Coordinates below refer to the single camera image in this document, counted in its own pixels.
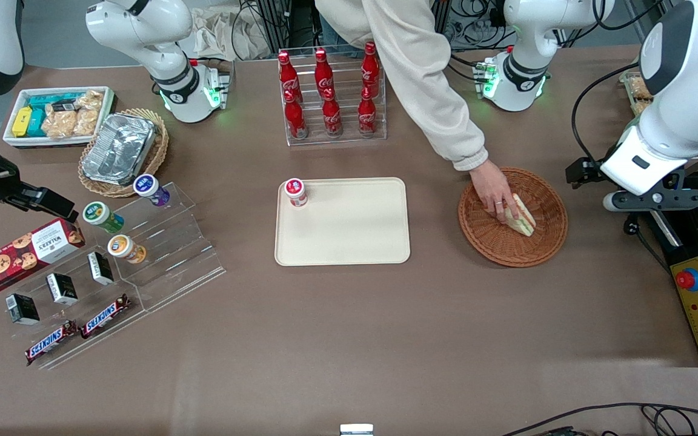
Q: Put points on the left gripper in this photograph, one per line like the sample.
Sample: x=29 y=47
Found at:
x=585 y=171

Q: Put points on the triangle sandwich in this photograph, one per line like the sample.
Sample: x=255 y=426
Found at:
x=523 y=219

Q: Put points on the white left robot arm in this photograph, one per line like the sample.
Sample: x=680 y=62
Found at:
x=682 y=72

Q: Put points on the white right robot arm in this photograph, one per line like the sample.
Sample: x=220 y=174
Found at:
x=170 y=72

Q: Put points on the round brown wicker basket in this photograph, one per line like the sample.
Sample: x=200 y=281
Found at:
x=531 y=248

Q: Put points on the oval tan wicker basket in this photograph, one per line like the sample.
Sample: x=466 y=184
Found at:
x=158 y=151

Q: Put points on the beige plastic tray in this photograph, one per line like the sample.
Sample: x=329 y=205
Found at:
x=349 y=230

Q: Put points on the person hand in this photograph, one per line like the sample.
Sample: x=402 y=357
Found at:
x=491 y=184

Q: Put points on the green yogurt cup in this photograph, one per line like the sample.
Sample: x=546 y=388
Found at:
x=102 y=216

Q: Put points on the red cookie box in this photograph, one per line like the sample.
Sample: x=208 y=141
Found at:
x=22 y=254

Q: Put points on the white plastic bin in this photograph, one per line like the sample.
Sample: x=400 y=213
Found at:
x=13 y=140

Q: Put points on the small teal snack box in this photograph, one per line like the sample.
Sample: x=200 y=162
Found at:
x=37 y=126

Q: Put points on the clear bag of crackers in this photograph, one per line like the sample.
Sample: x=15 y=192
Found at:
x=90 y=100
x=58 y=124
x=86 y=123

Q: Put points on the small black carton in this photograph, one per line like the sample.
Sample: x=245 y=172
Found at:
x=100 y=268
x=62 y=289
x=22 y=309

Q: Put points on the bagged pastry snack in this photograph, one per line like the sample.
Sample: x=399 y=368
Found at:
x=641 y=106
x=640 y=89

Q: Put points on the yellow snack box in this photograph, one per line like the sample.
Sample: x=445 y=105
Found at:
x=22 y=122

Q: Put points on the orange yogurt cup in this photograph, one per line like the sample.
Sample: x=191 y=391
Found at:
x=125 y=248

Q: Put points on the aluminium foil container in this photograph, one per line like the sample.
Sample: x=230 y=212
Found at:
x=119 y=148

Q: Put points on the purple yogurt cup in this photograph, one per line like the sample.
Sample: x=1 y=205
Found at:
x=150 y=189

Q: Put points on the long teal snack box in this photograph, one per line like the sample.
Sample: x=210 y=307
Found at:
x=52 y=100

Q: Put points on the black equipment base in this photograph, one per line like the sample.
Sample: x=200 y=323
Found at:
x=682 y=236

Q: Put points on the snickers chocolate bar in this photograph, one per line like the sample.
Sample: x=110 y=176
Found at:
x=51 y=342
x=105 y=316

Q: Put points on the clear acrylic stepped stand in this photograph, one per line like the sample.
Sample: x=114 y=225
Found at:
x=113 y=327
x=179 y=254

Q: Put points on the red cola bottle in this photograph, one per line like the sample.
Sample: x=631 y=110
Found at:
x=288 y=72
x=371 y=66
x=295 y=120
x=366 y=114
x=323 y=71
x=331 y=115

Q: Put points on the clear acrylic bottle rack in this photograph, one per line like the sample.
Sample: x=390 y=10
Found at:
x=349 y=140

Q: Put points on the crumpled beige cloth bag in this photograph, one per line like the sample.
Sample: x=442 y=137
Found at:
x=222 y=33

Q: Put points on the red lid yogurt cup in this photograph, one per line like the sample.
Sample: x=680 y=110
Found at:
x=295 y=191

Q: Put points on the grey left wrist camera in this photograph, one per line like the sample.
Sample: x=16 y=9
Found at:
x=652 y=200

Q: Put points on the black metal frame post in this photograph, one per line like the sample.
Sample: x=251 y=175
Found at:
x=276 y=24

